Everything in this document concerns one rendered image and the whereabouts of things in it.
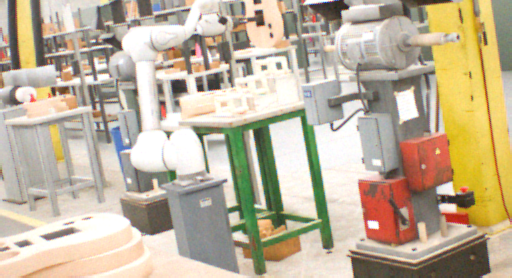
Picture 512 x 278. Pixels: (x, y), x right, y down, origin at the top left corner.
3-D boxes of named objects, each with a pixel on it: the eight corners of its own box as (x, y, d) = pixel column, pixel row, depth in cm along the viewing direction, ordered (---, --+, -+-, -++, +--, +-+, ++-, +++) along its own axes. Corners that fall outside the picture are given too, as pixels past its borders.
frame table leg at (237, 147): (268, 277, 514) (240, 125, 501) (260, 280, 511) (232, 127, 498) (263, 276, 519) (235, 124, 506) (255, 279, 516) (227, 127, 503)
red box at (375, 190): (417, 238, 429) (406, 165, 424) (398, 246, 423) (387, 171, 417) (383, 232, 450) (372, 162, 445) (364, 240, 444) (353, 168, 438)
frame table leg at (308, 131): (335, 252, 541) (310, 106, 528) (328, 254, 538) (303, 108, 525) (330, 250, 545) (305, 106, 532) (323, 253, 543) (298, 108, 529)
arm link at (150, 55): (164, 171, 460) (127, 175, 469) (178, 170, 475) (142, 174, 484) (149, 23, 463) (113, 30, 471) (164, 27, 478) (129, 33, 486)
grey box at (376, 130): (399, 167, 428) (382, 55, 420) (383, 173, 423) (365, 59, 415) (379, 166, 441) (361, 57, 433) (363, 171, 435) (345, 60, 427)
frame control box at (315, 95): (373, 128, 432) (365, 75, 428) (339, 138, 421) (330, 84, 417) (341, 127, 453) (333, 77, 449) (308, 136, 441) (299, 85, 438)
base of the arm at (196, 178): (186, 188, 451) (184, 178, 450) (170, 184, 471) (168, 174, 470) (218, 180, 459) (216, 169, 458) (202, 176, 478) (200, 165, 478)
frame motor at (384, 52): (428, 64, 428) (420, 11, 425) (387, 74, 414) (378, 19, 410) (373, 67, 463) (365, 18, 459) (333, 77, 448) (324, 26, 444)
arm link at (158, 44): (183, 20, 473) (161, 25, 478) (168, 24, 456) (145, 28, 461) (188, 45, 474) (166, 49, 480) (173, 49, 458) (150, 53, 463)
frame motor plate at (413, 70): (434, 70, 425) (433, 62, 425) (398, 79, 412) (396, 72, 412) (384, 72, 455) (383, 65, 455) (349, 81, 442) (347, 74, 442)
